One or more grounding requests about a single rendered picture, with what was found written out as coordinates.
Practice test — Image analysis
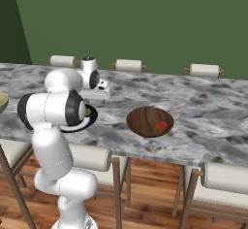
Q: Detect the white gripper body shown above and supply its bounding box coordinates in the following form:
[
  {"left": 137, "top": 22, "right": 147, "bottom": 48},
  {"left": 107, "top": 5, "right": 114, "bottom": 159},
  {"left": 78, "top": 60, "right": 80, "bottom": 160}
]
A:
[{"left": 78, "top": 87, "right": 112, "bottom": 101}]

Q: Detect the dark blue plate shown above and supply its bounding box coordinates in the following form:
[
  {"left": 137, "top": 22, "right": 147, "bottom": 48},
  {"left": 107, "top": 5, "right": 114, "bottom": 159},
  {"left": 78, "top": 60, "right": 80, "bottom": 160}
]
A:
[{"left": 59, "top": 104, "right": 99, "bottom": 134}]

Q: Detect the brown wooden bowl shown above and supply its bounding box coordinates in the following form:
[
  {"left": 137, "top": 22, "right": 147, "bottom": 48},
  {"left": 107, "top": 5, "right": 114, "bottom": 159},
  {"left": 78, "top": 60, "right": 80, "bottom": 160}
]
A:
[{"left": 126, "top": 106, "right": 175, "bottom": 139}]

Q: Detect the olive yellow bowl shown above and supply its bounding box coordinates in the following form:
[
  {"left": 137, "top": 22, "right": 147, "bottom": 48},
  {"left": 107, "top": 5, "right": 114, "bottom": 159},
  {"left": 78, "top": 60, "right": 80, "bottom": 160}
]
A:
[{"left": 0, "top": 91, "right": 10, "bottom": 115}]

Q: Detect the red fruit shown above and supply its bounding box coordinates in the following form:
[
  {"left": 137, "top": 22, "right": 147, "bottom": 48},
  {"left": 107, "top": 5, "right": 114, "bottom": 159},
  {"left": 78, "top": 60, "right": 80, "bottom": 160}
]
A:
[{"left": 156, "top": 119, "right": 170, "bottom": 132}]

